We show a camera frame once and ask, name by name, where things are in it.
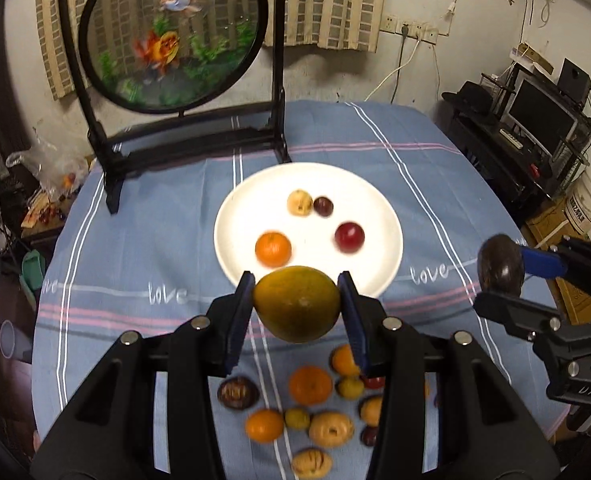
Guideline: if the cardboard box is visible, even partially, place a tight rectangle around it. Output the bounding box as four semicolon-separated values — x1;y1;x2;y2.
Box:
525;200;591;251

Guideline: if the white wall outlet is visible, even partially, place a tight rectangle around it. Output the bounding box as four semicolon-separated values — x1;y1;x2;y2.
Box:
381;14;439;43

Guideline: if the goldfish screen on black stand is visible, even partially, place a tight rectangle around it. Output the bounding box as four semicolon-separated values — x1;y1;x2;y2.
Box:
56;0;292;215

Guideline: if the clear plastic bag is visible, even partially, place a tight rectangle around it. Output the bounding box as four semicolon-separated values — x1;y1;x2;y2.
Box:
6;130;93;196

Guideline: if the white power strip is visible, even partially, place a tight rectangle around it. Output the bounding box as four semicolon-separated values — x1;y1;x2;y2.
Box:
499;128;531;148

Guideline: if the white plastic bucket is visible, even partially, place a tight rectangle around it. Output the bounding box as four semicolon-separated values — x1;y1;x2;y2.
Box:
564;170;591;236

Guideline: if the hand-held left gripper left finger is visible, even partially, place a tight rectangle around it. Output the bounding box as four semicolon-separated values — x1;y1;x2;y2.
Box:
30;270;256;480

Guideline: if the computer monitor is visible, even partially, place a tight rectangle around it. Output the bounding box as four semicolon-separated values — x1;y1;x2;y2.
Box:
506;77;579;153

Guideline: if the small yellow-green fruit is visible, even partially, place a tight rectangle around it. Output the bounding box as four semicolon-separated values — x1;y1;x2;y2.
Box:
336;377;365;401
284;407;311;431

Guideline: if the round tan fruit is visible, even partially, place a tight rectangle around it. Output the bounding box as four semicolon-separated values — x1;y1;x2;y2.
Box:
286;189;314;218

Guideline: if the black hat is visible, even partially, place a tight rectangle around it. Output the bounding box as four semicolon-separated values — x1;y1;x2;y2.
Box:
442;81;501;113

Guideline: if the white cable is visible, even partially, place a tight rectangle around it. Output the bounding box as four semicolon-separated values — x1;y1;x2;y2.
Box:
364;35;421;103

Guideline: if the beige checked curtain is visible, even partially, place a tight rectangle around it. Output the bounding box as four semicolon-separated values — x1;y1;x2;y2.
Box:
35;0;390;101

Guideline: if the red plum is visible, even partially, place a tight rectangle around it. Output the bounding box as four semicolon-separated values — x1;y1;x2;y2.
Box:
334;222;366;254

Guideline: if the white round plate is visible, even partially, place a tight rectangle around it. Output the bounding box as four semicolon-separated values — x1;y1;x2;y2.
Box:
214;162;405;298

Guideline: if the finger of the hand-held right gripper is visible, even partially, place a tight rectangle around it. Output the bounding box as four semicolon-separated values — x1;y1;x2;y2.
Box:
518;237;591;286
473;290;562;342

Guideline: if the clear plastic cup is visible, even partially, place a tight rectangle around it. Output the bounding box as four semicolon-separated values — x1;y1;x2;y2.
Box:
0;320;18;358

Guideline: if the black equipment rack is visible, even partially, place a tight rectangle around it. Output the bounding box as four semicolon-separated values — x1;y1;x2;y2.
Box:
443;72;591;216

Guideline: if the blue striped tablecloth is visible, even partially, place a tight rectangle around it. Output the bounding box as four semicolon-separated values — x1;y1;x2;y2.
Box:
31;100;571;480

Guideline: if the yellow-green mango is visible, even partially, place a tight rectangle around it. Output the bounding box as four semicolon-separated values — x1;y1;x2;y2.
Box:
252;266;342;343

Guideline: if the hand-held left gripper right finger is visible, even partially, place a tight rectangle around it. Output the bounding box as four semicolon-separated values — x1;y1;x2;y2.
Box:
336;270;561;480

